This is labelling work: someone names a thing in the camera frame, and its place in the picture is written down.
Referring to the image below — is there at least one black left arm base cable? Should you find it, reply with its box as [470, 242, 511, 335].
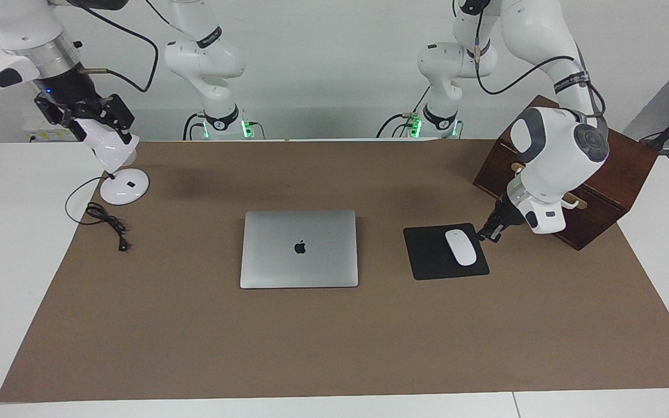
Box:
[376, 87, 431, 139]

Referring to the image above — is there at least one white computer mouse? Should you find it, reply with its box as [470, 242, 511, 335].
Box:
[445, 229, 478, 266]

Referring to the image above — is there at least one brown table mat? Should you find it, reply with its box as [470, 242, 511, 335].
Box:
[0, 138, 669, 403]

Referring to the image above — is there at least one grey laptop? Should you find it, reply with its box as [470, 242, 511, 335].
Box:
[240, 210, 359, 289]

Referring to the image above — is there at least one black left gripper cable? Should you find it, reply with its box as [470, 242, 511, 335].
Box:
[474, 0, 608, 120]

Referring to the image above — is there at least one black arm base cable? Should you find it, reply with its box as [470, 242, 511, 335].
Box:
[182, 113, 207, 141]
[376, 87, 431, 139]

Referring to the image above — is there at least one white desk lamp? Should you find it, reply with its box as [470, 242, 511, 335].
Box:
[76, 119, 150, 206]

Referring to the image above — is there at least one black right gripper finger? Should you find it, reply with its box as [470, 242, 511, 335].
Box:
[100, 92, 135, 145]
[35, 93, 85, 143]

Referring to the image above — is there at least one black mouse pad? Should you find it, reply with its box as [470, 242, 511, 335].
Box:
[403, 223, 490, 281]

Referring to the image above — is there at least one black lamp cable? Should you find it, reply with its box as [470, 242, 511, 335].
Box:
[65, 176, 132, 253]

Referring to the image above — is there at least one dark wooden box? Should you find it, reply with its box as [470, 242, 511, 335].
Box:
[473, 95, 659, 251]

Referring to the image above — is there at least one white power strip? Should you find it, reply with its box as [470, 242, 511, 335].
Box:
[24, 124, 80, 143]

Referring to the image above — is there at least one black right arm base cable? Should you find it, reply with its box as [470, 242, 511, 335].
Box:
[182, 113, 207, 141]

